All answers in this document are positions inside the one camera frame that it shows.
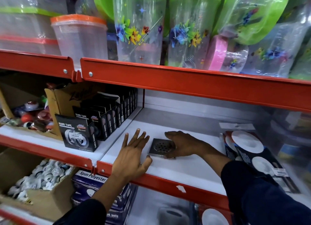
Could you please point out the person's left thumb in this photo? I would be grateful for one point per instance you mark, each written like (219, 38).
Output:
(146, 162)

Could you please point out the person's left forearm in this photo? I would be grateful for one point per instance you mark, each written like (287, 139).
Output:
(97, 203)

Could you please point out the cardboard box of colourful items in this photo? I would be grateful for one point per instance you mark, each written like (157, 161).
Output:
(14, 91)

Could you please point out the clear storage box green lid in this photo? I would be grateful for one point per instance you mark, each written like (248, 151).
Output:
(24, 23)

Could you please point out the clear storage box orange lid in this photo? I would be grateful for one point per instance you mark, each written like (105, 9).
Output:
(26, 46)

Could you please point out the dark box with white discs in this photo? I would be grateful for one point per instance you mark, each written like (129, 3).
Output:
(247, 144)

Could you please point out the row of black tape boxes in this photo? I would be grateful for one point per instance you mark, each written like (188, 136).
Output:
(107, 115)

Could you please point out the person's right thumb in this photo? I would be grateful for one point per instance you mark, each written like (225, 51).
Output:
(169, 156)

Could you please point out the person's right forearm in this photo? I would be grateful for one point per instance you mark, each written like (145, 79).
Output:
(255, 190)

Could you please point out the person's left little finger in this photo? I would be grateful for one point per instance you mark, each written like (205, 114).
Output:
(125, 140)

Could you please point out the cardboard box of white fittings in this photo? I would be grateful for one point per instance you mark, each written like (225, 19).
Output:
(48, 203)

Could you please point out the person's right hand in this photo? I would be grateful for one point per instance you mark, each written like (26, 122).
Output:
(187, 144)

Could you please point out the stack of blue thread boxes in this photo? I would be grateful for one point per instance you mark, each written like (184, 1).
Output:
(87, 181)

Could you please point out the clear wrapped plastic containers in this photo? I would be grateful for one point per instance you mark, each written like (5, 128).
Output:
(289, 135)

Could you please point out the person's left middle finger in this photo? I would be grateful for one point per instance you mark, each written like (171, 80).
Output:
(141, 138)

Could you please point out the pile of white plastic fittings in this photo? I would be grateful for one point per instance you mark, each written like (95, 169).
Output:
(41, 177)

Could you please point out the brown cardboard box with scribble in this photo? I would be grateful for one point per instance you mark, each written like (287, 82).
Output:
(60, 98)

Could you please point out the person's left hand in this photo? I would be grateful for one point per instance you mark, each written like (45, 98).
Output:
(128, 161)

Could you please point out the square steel drain cover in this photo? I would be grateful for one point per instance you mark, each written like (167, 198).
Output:
(160, 147)

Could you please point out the red metal shelf rack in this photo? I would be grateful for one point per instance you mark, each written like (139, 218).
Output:
(194, 84)

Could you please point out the floral clear jar green lid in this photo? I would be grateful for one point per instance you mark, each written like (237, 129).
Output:
(139, 25)
(250, 13)
(99, 1)
(192, 30)
(277, 52)

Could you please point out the clear container with orange lid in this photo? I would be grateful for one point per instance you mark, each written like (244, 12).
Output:
(80, 38)

